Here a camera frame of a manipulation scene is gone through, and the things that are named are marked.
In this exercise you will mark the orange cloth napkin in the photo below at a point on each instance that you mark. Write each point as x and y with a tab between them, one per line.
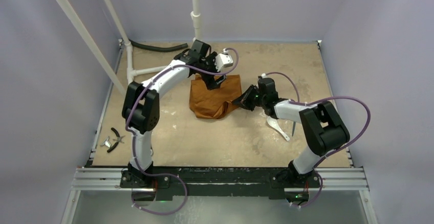
216	103

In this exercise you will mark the aluminium extrusion rail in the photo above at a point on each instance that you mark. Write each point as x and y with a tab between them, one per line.
106	179

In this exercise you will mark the black handled pliers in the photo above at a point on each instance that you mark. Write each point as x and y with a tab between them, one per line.
111	144

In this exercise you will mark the white PVC pipe frame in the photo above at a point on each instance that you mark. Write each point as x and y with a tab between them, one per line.
147	19

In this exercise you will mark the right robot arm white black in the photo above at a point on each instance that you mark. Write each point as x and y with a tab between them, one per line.
323	128

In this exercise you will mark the small dark blue disc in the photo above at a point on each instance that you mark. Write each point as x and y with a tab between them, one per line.
293	129

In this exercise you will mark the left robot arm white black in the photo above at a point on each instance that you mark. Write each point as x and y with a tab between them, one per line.
141	107

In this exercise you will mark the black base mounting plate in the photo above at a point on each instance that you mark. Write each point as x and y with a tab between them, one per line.
165	182

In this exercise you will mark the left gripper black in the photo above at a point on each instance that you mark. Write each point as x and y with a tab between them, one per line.
212	84

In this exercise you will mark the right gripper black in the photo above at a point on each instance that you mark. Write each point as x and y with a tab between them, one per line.
248	98

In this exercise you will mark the white ceramic spoon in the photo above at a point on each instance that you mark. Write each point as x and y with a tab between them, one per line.
274	125

